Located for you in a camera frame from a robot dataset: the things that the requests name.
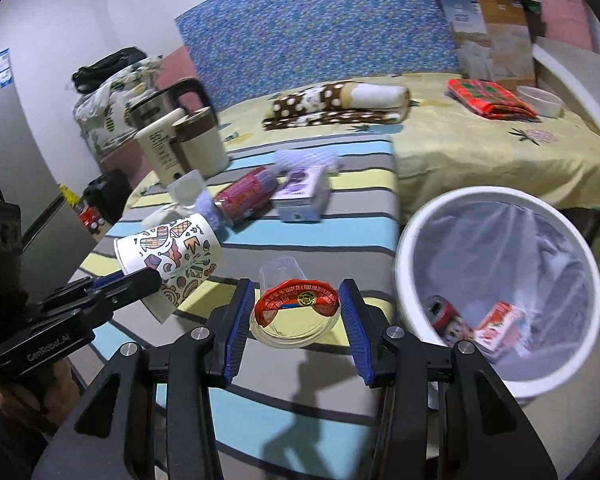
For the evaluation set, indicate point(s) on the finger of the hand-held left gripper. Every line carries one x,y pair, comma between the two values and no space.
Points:
80,290
135,287

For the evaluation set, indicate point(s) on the clear square plastic lid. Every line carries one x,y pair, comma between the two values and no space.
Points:
186,187

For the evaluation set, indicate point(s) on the blue patterned headboard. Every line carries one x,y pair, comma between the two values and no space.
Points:
320,25

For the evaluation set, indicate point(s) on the brown polka dot blanket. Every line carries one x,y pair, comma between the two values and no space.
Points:
305,102

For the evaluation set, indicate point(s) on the steel electric kettle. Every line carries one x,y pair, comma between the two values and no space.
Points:
150,107

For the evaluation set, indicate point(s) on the black box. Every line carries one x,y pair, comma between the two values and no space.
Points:
110,195

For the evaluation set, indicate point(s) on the white foam net sleeve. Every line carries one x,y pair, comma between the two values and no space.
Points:
300,159

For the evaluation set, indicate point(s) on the white bowl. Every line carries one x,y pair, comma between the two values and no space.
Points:
540,102

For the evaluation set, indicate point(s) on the white trash bin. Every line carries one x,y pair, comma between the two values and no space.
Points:
410,270

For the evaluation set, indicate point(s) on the small red item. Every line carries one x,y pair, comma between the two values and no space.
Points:
87,217

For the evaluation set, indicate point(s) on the purple and white small box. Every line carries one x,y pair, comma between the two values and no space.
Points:
300,192

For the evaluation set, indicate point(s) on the person's left forearm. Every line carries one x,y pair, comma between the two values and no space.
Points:
35,402

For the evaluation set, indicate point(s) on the striped table cloth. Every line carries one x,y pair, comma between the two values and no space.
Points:
305,250

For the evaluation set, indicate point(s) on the clear plastic bin liner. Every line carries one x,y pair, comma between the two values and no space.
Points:
480,240

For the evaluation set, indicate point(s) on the red snack can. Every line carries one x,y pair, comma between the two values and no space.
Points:
247,195

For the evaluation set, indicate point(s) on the beige and brown mug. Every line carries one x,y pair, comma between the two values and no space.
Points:
200,150

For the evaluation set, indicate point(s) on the yellow packet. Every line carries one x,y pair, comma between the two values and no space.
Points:
69,194

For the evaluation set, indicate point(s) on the grey refrigerator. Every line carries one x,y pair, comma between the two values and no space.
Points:
15,150

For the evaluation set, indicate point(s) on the clear cup with red lid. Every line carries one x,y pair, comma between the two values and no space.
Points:
290,300

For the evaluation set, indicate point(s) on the crushed red drink can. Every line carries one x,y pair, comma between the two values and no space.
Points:
437,312

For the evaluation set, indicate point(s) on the beige rectangular box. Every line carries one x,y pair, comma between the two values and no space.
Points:
157,150

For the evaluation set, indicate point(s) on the red plaid cloth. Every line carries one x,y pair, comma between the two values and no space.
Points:
480,95

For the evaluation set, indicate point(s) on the black bag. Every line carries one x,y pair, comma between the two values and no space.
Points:
110,65

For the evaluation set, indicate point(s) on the pineapple print fabric bag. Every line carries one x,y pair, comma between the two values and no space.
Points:
100,115

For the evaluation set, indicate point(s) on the white bed frame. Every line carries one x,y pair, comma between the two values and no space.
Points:
580,75

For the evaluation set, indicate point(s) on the cardboard bedding package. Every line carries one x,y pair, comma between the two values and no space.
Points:
500,40

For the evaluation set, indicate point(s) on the patterned paper cup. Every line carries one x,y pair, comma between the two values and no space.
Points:
180,250

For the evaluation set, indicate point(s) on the bed with yellow sheet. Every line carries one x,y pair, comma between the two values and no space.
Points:
480,160

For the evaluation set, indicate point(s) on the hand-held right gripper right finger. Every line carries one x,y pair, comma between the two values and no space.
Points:
355,330

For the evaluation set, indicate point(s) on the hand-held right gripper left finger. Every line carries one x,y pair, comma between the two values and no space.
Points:
240,330

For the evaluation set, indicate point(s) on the blue sticker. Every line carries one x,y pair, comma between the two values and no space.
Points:
2,67

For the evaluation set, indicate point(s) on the red and white carton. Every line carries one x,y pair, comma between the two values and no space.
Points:
497,330

